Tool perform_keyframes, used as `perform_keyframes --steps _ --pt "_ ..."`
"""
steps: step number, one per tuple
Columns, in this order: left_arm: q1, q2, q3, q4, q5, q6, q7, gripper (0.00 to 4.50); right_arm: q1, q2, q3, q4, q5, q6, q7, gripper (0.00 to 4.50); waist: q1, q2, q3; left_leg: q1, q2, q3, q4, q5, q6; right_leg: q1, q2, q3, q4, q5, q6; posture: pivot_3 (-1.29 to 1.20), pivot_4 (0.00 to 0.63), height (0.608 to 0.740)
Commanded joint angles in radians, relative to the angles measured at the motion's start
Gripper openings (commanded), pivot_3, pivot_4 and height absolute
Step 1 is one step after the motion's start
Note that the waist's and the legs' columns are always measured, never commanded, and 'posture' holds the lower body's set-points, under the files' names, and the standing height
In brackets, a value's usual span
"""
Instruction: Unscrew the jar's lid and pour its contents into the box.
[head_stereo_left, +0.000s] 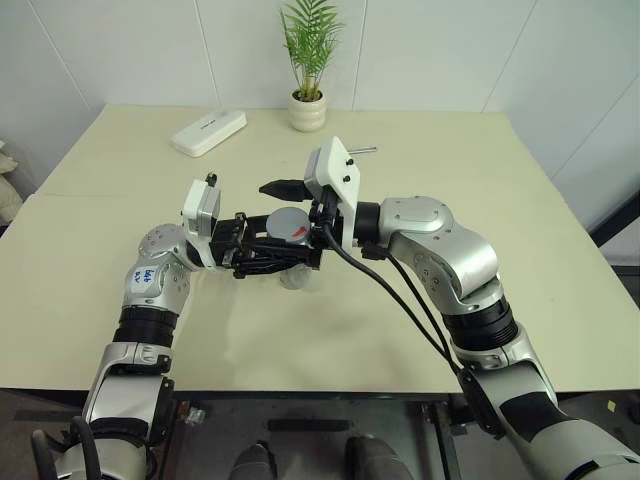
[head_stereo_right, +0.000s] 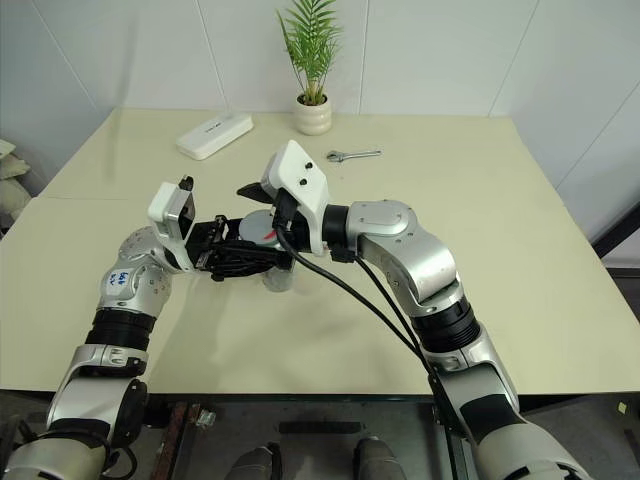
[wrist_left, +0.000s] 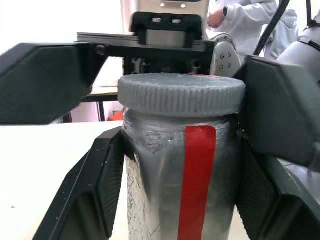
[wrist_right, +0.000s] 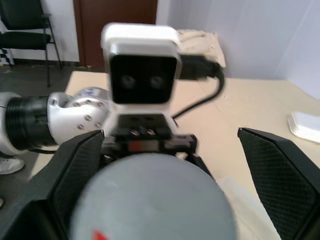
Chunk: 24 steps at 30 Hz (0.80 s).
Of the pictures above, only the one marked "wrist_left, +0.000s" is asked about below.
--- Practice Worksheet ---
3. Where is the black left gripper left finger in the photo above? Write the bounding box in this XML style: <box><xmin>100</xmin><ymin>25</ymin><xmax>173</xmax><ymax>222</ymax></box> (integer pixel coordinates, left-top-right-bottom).
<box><xmin>31</xmin><ymin>126</ymin><xmax>137</xmax><ymax>240</ymax></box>

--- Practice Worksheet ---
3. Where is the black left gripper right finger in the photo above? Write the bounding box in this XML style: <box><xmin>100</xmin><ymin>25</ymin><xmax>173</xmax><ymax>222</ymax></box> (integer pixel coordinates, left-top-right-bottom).
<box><xmin>234</xmin><ymin>134</ymin><xmax>320</xmax><ymax>240</ymax></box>

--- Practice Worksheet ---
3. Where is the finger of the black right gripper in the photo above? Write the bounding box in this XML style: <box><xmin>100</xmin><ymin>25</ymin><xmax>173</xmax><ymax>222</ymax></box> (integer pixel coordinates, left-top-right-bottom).
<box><xmin>0</xmin><ymin>42</ymin><xmax>109</xmax><ymax>126</ymax></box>
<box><xmin>234</xmin><ymin>55</ymin><xmax>320</xmax><ymax>167</ymax></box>

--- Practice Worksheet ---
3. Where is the gray ribbed jar lid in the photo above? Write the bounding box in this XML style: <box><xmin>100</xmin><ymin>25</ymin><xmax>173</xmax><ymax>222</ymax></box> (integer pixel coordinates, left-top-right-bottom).
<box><xmin>117</xmin><ymin>72</ymin><xmax>248</xmax><ymax>119</ymax></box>

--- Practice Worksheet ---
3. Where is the clear jar with red tape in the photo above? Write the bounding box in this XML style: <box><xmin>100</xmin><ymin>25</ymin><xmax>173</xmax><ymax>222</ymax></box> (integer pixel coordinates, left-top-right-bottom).
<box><xmin>121</xmin><ymin>107</ymin><xmax>242</xmax><ymax>240</ymax></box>

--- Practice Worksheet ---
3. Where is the person's bare hand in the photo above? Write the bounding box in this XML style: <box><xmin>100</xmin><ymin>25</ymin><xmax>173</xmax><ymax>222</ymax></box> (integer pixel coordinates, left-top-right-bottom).
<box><xmin>207</xmin><ymin>6</ymin><xmax>228</xmax><ymax>29</ymax></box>

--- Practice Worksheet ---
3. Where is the dark framed background table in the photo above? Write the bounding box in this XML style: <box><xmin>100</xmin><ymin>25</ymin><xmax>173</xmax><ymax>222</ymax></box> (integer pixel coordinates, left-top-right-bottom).
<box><xmin>81</xmin><ymin>84</ymin><xmax>121</xmax><ymax>123</ymax></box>

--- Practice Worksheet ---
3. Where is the small red object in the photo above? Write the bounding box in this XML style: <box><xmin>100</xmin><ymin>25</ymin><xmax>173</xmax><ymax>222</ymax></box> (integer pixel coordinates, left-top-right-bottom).
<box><xmin>107</xmin><ymin>111</ymin><xmax>125</xmax><ymax>123</ymax></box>

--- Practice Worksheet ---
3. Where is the person in white jacket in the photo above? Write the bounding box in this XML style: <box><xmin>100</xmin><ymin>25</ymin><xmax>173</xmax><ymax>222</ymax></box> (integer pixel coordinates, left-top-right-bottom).
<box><xmin>206</xmin><ymin>0</ymin><xmax>300</xmax><ymax>61</ymax></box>

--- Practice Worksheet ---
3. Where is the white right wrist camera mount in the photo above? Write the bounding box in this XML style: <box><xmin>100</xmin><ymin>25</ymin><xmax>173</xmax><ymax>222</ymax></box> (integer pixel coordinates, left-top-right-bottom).
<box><xmin>121</xmin><ymin>0</ymin><xmax>210</xmax><ymax>20</ymax></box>

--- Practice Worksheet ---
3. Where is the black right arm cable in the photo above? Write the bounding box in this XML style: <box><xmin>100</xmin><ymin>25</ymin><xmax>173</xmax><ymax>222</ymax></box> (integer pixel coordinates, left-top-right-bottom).
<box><xmin>305</xmin><ymin>0</ymin><xmax>317</xmax><ymax>27</ymax></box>
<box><xmin>252</xmin><ymin>0</ymin><xmax>288</xmax><ymax>57</ymax></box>

